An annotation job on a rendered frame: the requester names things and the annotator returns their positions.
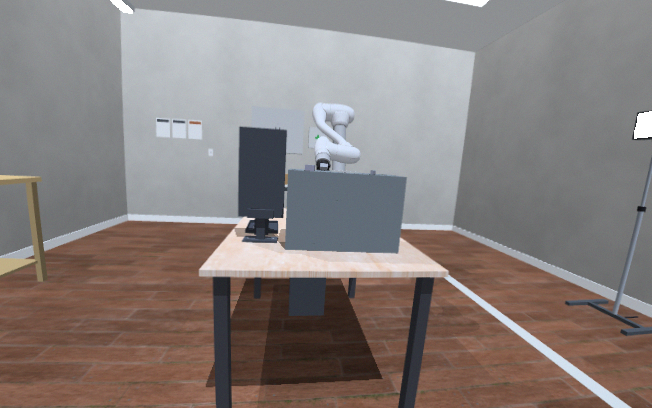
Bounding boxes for grey tool chest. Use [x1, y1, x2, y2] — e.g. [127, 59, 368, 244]
[285, 169, 407, 253]

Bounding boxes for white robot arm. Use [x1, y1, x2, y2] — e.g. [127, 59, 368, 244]
[312, 103, 360, 171]

